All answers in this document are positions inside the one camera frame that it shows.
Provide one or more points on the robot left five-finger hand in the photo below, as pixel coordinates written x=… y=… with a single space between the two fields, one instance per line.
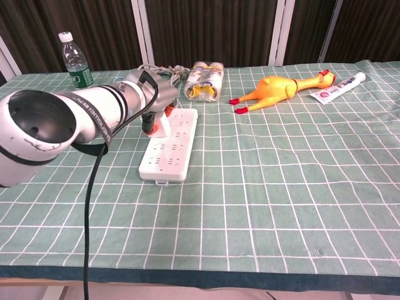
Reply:
x=157 y=93

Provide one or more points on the white charger block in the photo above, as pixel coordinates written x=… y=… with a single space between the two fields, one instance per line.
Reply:
x=162 y=125

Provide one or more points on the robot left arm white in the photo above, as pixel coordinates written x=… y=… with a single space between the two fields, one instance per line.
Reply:
x=62 y=125

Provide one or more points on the white power strip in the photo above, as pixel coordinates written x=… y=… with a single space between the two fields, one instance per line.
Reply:
x=170 y=156

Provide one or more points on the wrapped tissue roll pack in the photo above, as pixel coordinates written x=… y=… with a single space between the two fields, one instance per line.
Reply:
x=204 y=82

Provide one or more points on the clear plastic water bottle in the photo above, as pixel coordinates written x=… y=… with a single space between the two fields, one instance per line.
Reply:
x=76 y=62

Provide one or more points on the yellow rubber chicken toy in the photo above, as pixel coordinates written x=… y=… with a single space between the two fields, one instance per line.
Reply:
x=273 y=90

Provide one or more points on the green checkered tablecloth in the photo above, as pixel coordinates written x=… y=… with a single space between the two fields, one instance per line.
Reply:
x=265 y=187

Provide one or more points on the white toothpaste tube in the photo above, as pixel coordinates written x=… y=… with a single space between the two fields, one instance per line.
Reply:
x=336 y=89

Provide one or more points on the white partition post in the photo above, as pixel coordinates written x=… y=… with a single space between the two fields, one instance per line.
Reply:
x=281 y=31
x=143 y=31
x=9 y=59
x=329 y=31

